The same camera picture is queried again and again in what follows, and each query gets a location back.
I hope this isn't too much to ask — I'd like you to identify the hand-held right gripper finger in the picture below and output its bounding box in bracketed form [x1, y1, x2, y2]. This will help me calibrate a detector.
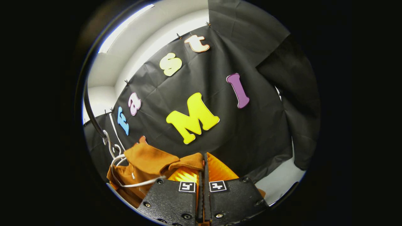
[204, 152, 269, 226]
[138, 166, 204, 226]

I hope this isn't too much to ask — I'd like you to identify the brown collared shirt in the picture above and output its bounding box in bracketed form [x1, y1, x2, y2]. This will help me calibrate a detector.
[107, 136, 204, 208]

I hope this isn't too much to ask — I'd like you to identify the white plastic clothes hanger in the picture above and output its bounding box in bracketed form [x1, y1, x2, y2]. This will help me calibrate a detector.
[102, 130, 166, 189]

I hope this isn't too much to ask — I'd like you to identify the black metal clothes rack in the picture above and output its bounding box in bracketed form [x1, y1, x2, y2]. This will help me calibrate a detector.
[83, 78, 110, 142]

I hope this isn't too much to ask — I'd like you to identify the black backdrop cloth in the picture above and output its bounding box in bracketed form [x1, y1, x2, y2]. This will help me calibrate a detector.
[83, 0, 321, 186]

